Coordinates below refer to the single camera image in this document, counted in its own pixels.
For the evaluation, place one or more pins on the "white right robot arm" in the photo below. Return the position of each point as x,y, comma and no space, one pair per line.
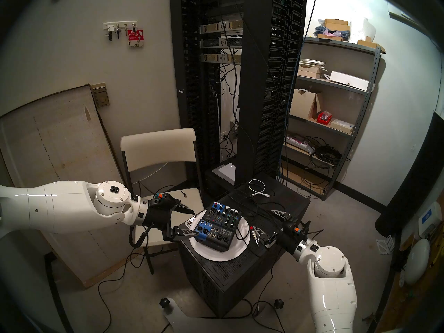
329,294

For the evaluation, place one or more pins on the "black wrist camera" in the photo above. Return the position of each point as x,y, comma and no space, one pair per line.
164,199
297,229

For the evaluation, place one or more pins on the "white oval router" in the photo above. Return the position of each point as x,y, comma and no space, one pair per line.
416,261

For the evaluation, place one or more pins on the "small red parts bin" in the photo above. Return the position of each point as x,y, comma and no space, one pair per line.
324,118

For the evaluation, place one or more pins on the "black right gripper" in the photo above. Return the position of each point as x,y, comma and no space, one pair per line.
289,241

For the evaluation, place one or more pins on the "open tan cardboard box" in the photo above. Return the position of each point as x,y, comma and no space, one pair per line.
301,105

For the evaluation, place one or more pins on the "large beige leaning board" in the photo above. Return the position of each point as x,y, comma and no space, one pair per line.
52,145

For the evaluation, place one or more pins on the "grey equipment box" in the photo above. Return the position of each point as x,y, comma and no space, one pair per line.
227,171

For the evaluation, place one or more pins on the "stacked tan boxes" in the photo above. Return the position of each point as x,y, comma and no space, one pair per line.
309,72

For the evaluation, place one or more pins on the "black slotted rack column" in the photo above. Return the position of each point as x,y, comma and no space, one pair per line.
194,93

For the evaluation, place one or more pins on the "white flat box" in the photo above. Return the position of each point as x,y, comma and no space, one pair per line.
348,80

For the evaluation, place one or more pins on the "white box blue label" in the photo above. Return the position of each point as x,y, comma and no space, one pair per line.
428,216

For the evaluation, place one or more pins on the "small brown cardboard box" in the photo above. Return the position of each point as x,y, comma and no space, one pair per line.
335,24

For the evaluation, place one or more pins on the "silver rack server unit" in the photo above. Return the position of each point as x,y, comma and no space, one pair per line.
213,43
211,28
211,58

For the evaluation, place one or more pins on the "black key fob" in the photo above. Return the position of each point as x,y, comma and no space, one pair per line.
110,35

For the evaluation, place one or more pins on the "grey metal shelf unit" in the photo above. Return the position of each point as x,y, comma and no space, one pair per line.
340,44

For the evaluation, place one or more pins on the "white round plate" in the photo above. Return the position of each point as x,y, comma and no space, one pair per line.
208,253

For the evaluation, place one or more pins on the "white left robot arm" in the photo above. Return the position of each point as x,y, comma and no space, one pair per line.
62,205

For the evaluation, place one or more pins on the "black perforated metal cabinet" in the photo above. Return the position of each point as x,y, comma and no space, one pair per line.
236,276

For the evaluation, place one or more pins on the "pink white package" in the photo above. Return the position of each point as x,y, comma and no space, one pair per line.
298,143

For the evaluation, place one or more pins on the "flat open cardboard box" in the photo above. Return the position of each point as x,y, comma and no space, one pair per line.
369,44

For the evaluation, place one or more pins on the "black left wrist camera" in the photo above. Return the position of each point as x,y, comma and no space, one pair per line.
164,199

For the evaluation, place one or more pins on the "black star knob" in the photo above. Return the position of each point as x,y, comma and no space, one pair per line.
278,303
165,302

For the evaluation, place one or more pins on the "black blue audio mixer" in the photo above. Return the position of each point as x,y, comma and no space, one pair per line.
218,224

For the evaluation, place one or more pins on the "black server rack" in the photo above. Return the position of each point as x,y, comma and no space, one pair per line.
253,93

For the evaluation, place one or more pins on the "flat tan box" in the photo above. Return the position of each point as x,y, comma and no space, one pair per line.
341,126

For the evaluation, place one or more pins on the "cream folding chair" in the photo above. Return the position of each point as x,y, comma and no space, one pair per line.
156,145

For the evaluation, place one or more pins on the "white plastic bag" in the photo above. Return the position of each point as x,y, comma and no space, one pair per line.
363,28

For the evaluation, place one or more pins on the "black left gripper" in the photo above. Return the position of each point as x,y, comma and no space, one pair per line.
159,216

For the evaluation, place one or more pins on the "tall black tube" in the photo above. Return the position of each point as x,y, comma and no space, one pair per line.
409,190

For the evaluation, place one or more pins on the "white wall outlet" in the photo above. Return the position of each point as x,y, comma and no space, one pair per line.
224,136

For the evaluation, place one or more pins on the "clear plastic bag pile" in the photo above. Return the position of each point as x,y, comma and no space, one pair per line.
327,33

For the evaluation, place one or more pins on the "beige wall switch plate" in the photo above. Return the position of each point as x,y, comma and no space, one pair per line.
101,97

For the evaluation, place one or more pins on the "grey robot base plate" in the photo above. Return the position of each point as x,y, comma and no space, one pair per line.
178,318

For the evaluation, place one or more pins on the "white wall key rack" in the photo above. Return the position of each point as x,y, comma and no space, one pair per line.
119,24

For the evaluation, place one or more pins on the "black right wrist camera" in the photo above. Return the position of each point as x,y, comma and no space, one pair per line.
297,229

